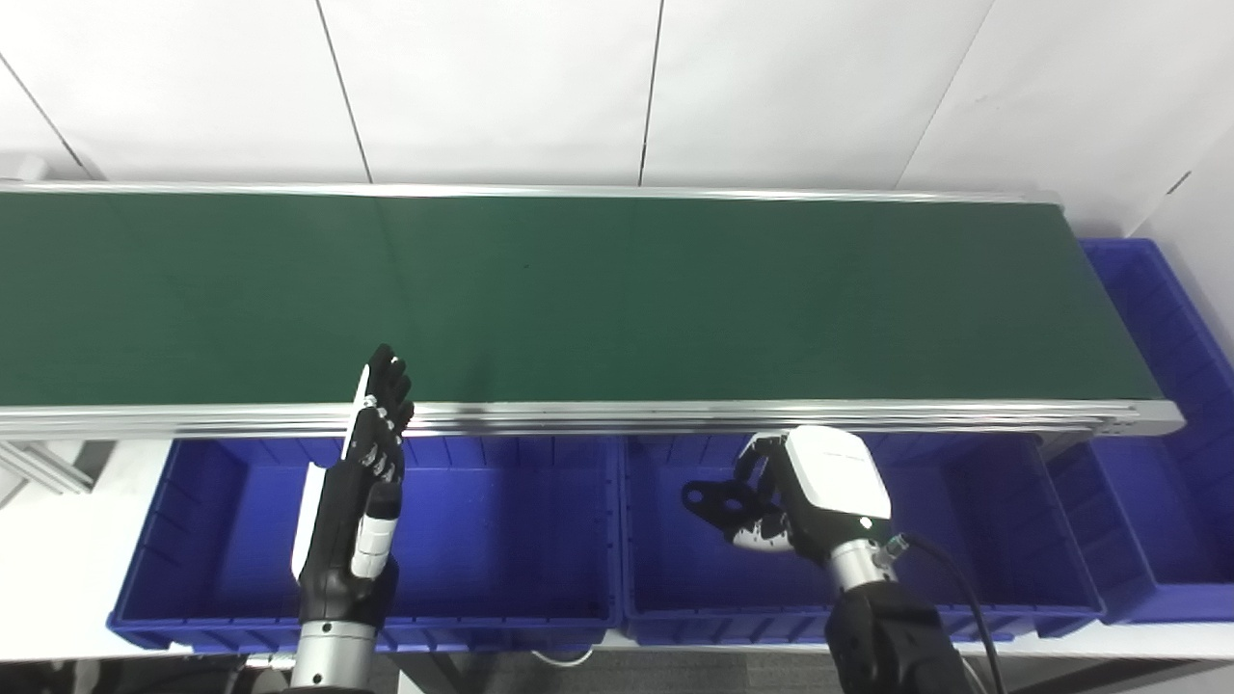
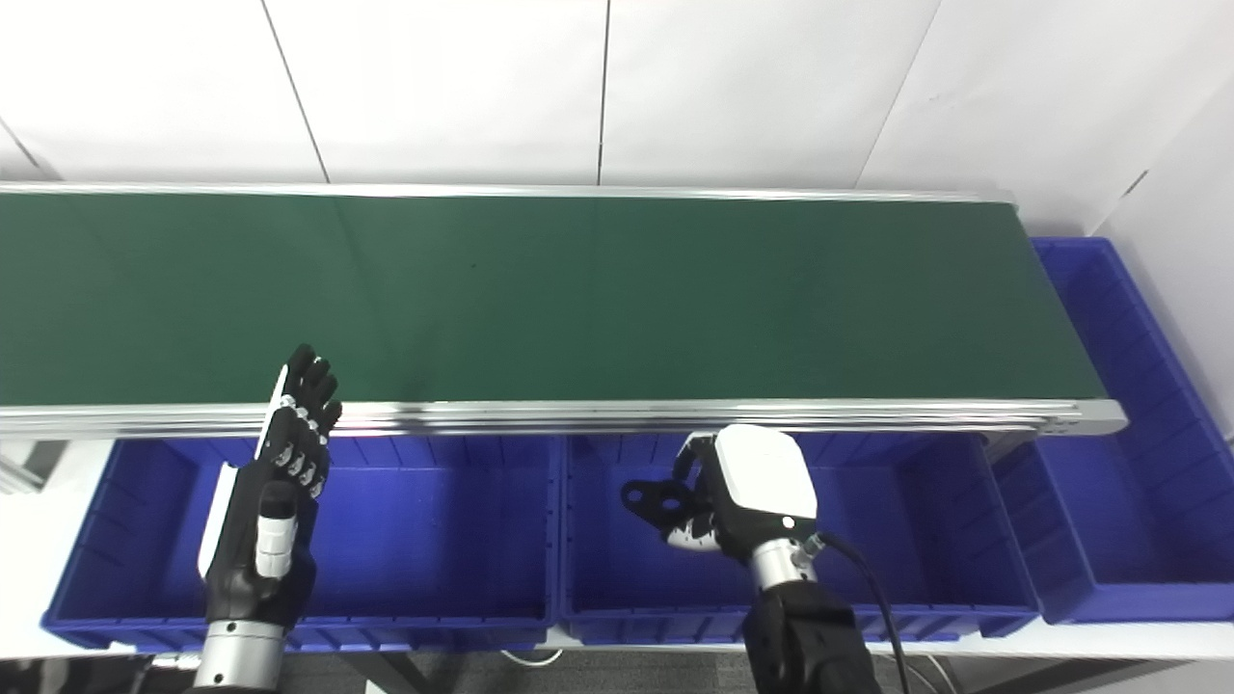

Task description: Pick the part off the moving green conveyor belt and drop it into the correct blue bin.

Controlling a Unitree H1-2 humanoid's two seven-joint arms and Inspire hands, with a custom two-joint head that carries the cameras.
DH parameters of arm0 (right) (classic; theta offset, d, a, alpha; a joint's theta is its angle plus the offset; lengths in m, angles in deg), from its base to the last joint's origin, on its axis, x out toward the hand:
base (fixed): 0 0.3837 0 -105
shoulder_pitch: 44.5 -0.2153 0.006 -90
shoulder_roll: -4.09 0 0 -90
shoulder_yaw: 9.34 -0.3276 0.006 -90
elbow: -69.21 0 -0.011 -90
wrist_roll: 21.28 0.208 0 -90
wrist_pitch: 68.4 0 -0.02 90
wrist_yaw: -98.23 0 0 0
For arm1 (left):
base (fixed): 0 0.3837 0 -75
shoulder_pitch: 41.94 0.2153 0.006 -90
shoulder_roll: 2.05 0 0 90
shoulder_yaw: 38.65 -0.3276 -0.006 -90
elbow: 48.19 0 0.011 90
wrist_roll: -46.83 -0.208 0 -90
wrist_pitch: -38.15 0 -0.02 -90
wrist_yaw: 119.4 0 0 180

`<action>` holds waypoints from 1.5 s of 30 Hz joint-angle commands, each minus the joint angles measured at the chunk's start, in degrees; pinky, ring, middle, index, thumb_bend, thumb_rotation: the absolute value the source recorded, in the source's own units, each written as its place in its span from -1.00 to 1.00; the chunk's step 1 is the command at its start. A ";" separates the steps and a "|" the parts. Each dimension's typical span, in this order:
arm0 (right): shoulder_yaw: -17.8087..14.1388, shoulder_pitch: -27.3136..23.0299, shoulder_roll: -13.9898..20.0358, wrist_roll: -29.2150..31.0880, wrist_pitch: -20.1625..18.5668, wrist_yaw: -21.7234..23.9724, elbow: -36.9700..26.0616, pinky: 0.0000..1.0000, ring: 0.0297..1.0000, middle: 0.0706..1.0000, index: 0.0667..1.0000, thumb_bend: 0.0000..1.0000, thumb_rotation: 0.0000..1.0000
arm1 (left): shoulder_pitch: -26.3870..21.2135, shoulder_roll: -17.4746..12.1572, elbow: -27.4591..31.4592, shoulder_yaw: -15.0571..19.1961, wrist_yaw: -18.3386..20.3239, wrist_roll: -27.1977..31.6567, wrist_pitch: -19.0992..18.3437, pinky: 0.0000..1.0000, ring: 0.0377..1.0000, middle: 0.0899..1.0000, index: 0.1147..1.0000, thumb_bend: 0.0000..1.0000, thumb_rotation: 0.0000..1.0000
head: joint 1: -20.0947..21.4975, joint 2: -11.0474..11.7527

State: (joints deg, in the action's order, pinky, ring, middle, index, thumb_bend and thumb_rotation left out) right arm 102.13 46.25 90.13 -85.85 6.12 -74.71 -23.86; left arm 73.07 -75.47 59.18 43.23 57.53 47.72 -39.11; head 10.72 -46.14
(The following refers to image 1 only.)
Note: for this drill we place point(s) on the aluminium conveyor leg strut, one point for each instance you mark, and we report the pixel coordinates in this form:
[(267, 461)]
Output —
[(39, 467)]

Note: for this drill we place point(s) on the green conveyor belt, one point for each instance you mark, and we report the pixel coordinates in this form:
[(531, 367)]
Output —
[(627, 299), (627, 419)]

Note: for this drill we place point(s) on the black flange part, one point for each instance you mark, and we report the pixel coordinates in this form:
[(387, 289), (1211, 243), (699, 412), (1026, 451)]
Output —
[(713, 501)]

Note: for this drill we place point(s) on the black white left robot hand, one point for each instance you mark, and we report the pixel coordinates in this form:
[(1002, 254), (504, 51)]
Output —
[(337, 540)]

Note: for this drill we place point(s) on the grey conveyor end cover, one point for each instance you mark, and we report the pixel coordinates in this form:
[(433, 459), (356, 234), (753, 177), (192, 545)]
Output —
[(19, 169)]

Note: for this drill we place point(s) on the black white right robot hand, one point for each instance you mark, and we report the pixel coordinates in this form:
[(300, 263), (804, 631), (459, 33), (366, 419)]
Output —
[(834, 482)]

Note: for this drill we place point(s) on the blue plastic bin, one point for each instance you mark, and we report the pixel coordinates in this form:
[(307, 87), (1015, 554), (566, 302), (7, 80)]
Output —
[(1176, 482), (501, 540), (983, 540)]

